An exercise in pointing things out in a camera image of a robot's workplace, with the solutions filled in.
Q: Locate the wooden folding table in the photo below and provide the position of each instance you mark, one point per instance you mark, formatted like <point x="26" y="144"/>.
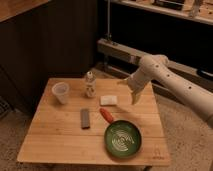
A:
<point x="55" y="134"/>

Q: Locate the metal rail frame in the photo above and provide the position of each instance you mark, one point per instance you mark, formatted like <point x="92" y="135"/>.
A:
<point x="133" y="56"/>

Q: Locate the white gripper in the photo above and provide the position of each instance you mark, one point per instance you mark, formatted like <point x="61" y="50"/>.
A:
<point x="136" y="82"/>

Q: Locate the grey rectangular bar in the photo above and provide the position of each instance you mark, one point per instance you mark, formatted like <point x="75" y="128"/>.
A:
<point x="85" y="118"/>

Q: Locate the small clear plastic bottle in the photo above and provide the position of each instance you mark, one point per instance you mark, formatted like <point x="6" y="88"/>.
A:
<point x="90" y="84"/>

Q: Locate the wooden shelf with items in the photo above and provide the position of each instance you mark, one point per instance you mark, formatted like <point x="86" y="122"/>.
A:
<point x="200" y="11"/>

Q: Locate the white sponge block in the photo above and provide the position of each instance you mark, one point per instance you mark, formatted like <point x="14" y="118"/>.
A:
<point x="108" y="100"/>

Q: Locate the green pan with orange handle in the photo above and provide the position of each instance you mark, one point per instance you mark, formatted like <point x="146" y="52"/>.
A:
<point x="122" y="138"/>

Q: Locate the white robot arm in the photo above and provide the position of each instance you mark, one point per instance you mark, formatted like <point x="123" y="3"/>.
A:
<point x="195" y="97"/>

